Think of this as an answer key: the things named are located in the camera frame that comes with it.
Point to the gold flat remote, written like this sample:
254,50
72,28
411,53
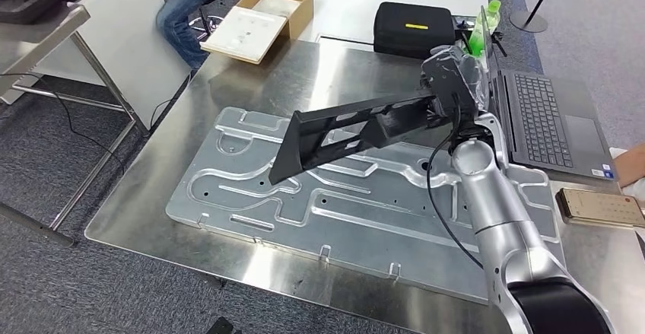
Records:
599,208

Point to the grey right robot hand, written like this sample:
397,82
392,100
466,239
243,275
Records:
453,84

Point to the green plastic bottle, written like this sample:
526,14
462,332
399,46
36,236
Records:
491,11

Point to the thin black pole stand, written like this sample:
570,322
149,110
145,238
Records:
529,21

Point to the stamped aluminium panel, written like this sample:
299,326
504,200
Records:
353,210

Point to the black plastic frame part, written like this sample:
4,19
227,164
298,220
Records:
393,125

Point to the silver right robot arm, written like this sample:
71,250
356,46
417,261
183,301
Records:
499,205

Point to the white-faced board tray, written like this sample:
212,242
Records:
247,32

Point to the person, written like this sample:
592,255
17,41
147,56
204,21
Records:
186,4

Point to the black zip case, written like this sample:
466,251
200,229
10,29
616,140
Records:
403,39

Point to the white table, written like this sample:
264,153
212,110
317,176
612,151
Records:
342,4

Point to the white side panel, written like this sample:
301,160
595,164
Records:
131,44

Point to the grey laptop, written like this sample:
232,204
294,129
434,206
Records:
544,120

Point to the person's forearm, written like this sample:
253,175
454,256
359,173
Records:
632,165

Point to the cardboard box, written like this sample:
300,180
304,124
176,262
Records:
302,14

